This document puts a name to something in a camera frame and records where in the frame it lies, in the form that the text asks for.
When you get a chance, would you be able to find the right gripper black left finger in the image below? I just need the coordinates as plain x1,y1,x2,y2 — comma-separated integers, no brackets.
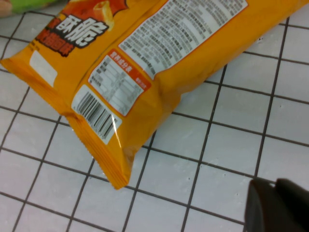
244,178,297,232

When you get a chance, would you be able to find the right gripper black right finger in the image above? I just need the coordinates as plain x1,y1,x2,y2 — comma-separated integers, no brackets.
275,178,309,232

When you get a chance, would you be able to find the orange snack bag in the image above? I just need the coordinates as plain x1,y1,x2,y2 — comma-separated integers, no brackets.
0,0,309,190

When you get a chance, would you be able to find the yellow foam cube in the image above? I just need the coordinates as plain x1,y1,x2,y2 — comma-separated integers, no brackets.
0,0,58,19

